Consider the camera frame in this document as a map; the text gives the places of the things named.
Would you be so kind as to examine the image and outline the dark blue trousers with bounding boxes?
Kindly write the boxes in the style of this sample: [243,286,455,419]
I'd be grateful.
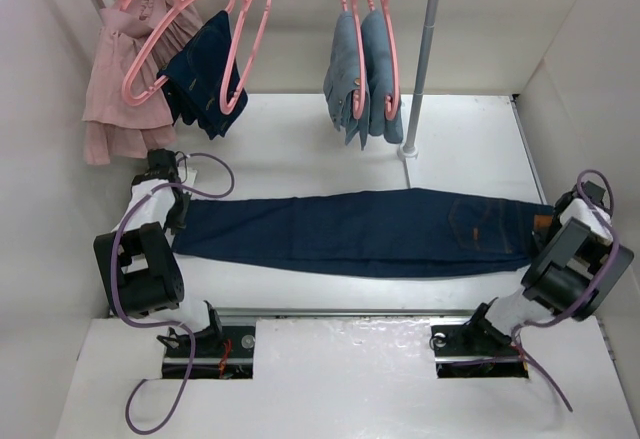
[173,189,553,279]

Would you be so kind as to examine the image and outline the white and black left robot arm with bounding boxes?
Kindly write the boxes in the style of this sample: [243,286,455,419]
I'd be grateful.
[93,149,224,356]

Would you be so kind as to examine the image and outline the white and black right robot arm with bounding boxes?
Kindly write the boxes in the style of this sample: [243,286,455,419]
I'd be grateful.
[461,176,634,353]

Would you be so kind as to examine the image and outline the pink hanger with dark jeans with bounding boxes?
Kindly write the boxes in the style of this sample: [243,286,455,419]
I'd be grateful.
[120,0,237,108]

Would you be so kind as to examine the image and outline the empty pink hanger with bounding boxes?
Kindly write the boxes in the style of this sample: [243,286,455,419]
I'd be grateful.
[217,0,274,114]

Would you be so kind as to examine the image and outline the pink hanger left light jeans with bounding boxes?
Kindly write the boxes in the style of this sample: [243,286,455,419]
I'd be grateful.
[340,0,366,120]

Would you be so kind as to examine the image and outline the pink hanger light jeans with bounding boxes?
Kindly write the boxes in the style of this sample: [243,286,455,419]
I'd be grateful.
[340,0,366,120]
[363,0,401,122]

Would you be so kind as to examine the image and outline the pink hanger right light jeans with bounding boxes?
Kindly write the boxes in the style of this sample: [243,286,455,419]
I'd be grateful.
[363,0,401,122]

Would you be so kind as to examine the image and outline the pink ruffled dress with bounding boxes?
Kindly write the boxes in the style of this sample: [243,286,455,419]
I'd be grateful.
[82,0,176,166]

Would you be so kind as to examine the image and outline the dark blue hanging jeans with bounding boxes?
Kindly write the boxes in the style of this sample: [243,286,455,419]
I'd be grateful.
[157,10,248,139]

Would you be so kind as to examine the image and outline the light blue hanging jeans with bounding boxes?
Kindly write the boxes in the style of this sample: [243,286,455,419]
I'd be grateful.
[361,9,404,144]
[323,11,370,149]

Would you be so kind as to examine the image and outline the light blue hanging jeans right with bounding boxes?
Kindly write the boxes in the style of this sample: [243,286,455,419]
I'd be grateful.
[361,9,404,144]

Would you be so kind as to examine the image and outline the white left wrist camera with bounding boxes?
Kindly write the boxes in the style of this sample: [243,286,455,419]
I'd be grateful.
[178,165,197,187]

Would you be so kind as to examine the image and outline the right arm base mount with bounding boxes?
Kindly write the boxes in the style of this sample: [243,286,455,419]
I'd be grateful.
[429,321,529,379]

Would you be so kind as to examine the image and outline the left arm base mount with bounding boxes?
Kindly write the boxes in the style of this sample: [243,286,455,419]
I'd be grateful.
[156,324,256,380]

